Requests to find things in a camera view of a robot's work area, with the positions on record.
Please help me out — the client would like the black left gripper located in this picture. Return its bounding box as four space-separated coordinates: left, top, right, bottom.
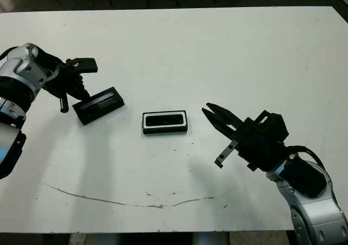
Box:
43 61 92 114

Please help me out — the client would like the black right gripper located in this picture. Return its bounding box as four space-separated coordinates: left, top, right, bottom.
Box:
201 102 287 173

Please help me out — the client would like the black camera box lid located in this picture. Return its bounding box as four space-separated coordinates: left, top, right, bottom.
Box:
71 86 126 126

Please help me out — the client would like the black box base white insert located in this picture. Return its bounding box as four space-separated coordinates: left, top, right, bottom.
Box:
141 109 189 136

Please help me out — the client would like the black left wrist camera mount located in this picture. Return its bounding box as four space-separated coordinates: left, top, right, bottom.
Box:
66 57 98 75

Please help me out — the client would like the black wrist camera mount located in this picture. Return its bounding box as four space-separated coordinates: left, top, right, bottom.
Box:
257 109 289 145
66 57 98 75

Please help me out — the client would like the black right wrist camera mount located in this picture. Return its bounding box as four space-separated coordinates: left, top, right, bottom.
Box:
257 109 289 145

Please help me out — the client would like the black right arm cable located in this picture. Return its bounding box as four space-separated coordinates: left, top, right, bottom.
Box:
284 145 328 172

